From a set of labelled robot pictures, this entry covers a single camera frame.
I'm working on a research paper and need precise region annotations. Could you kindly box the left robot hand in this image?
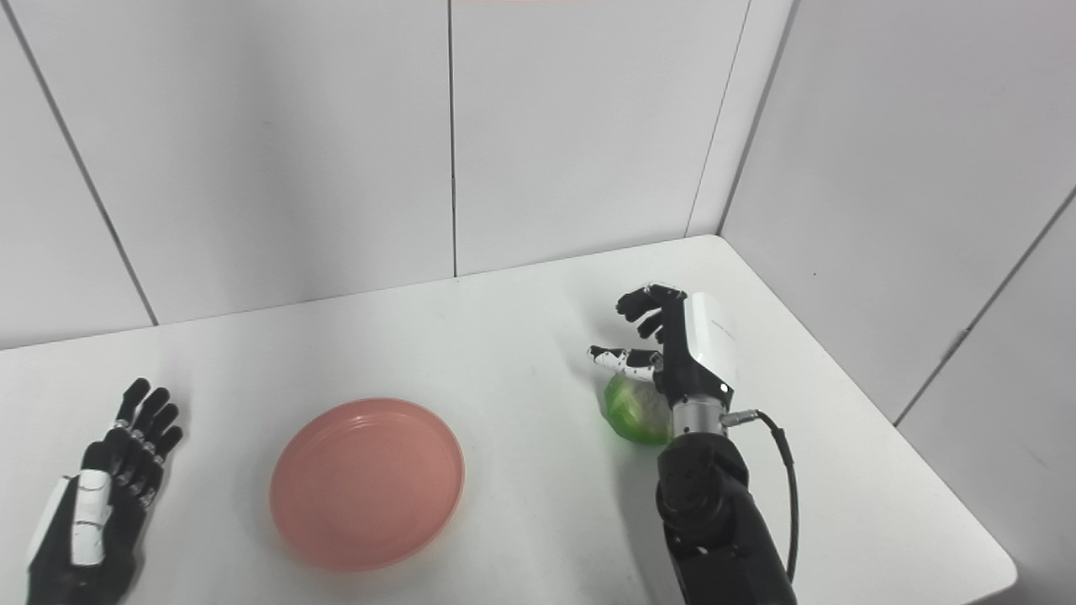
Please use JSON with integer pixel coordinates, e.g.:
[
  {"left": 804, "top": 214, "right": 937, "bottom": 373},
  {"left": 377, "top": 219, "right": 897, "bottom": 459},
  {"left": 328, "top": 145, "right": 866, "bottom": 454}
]
[{"left": 25, "top": 377, "right": 185, "bottom": 605}]

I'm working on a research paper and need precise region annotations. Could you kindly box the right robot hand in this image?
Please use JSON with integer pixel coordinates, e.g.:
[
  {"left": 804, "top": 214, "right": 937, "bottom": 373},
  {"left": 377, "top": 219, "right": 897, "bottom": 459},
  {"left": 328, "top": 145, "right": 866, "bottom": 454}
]
[{"left": 588, "top": 284, "right": 740, "bottom": 413}]

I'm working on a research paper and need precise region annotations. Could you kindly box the green white cabbage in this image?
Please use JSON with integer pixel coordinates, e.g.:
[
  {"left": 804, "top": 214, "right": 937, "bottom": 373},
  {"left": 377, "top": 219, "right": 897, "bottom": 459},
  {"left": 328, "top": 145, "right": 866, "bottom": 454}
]
[{"left": 602, "top": 373, "right": 673, "bottom": 446}]

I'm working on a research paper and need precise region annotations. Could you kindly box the pink plate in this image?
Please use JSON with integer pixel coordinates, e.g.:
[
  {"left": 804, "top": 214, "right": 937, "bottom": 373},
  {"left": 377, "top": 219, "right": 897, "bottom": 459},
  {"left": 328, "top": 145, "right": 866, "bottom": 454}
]
[{"left": 270, "top": 397, "right": 466, "bottom": 573}]

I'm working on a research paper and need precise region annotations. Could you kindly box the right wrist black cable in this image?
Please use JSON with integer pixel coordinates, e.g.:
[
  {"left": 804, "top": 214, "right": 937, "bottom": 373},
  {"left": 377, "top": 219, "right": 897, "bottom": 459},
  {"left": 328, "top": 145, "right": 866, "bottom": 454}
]
[{"left": 721, "top": 408, "right": 800, "bottom": 584}]

